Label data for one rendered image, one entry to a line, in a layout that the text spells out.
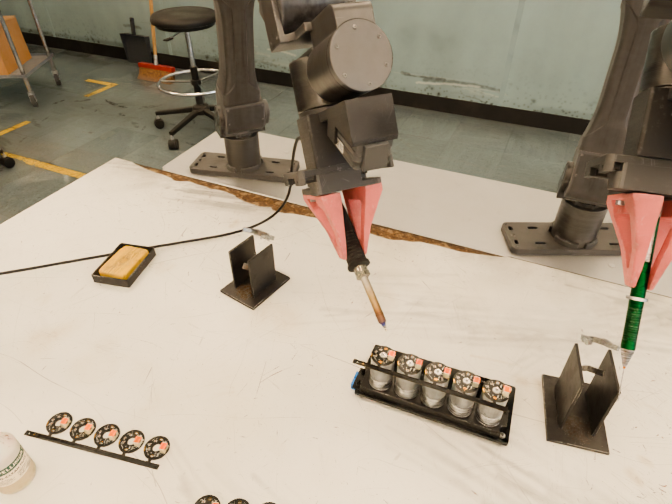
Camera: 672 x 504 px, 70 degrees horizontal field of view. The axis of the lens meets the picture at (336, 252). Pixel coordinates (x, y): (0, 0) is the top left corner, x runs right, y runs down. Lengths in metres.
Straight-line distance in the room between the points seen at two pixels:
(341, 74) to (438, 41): 2.72
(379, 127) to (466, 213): 0.44
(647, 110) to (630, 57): 0.29
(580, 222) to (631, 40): 0.24
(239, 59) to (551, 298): 0.56
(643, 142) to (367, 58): 0.22
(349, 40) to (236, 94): 0.43
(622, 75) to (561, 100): 2.41
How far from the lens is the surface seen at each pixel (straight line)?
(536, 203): 0.90
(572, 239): 0.79
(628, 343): 0.47
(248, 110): 0.85
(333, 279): 0.68
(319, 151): 0.46
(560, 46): 3.04
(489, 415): 0.51
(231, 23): 0.77
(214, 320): 0.64
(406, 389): 0.51
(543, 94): 3.12
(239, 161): 0.91
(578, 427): 0.58
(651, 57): 0.48
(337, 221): 0.48
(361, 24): 0.43
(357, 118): 0.41
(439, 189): 0.89
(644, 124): 0.43
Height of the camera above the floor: 1.20
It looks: 38 degrees down
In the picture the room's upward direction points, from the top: straight up
